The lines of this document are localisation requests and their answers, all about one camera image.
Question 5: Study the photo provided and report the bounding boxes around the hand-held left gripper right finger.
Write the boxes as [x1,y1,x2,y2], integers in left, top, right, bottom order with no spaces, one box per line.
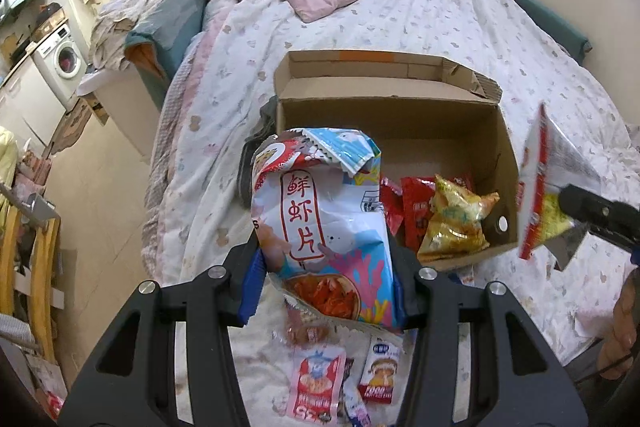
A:
[385,232,591,427]

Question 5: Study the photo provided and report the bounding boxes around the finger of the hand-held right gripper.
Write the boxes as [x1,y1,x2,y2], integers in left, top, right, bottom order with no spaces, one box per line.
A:
[557,185,640,253]

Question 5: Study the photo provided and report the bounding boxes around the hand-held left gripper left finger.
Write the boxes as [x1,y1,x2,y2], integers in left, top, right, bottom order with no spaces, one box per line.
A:
[57,242,266,427]

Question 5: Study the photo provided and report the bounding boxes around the large red snack bag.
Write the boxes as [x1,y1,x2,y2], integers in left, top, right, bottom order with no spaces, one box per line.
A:
[517,102,603,273]

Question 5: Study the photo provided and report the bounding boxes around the clear pastry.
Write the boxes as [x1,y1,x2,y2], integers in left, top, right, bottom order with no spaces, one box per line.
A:
[281,299,332,349]

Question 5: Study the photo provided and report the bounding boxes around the yellow noodle snack packet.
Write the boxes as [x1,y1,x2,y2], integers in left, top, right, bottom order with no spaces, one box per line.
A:
[416,173,501,264]

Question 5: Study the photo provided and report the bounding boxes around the white shrimp chips bag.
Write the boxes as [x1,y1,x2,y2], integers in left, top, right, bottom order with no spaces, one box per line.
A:
[250,127,406,333]

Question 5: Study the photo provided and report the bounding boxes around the pink snack packet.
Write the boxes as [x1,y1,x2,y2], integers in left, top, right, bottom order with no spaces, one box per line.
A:
[286,343,347,425]

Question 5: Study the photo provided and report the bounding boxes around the brown cardboard box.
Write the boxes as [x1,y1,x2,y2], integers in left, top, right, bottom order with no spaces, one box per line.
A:
[272,49,521,273]

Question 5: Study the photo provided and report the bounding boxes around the person's right hand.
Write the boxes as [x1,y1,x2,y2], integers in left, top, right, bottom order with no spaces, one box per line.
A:
[597,277,640,380]

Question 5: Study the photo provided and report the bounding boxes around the white rice cracker packet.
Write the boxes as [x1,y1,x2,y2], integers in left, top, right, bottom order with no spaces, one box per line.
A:
[359,336,404,406]

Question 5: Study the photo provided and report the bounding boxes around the slim white blue packet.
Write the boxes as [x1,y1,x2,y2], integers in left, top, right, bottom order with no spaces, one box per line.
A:
[341,379,373,427]

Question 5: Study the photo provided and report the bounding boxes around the dark striped cloth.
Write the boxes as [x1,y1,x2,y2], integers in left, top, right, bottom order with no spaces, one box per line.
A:
[237,96,278,208]

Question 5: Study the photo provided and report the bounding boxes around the teal bed cushion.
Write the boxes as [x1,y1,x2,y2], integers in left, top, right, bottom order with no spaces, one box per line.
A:
[462,0,591,65]

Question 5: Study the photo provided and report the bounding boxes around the yellow wooden chair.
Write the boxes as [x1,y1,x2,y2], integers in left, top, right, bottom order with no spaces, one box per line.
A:
[0,202,63,363]

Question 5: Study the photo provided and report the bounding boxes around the white bedside cabinet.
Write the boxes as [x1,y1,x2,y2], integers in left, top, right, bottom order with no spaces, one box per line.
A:
[77,67,168,165]

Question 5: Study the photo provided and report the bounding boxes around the brown cardboard piece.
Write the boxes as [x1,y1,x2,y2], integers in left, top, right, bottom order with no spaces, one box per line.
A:
[75,97,108,125]

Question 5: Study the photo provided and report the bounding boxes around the patterned floor rug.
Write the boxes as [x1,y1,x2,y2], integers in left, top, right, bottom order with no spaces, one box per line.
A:
[47,99,93,152]

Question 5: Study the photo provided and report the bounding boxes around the pale yellow jacket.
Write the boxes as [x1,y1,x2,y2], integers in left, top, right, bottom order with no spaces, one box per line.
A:
[0,127,18,208]

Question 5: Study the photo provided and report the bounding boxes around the teal orange-lined cushion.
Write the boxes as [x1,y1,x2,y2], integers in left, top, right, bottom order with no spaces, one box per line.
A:
[124,0,208,95]

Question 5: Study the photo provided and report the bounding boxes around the crumpled beige printed cloth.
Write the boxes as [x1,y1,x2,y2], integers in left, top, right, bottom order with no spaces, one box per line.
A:
[90,0,176,70]

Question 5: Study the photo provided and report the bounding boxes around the white washing machine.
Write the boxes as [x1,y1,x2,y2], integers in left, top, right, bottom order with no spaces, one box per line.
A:
[34,23,88,110]

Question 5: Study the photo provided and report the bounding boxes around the white kitchen base cabinets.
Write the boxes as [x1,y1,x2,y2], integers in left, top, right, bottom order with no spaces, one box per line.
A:
[0,52,68,148]

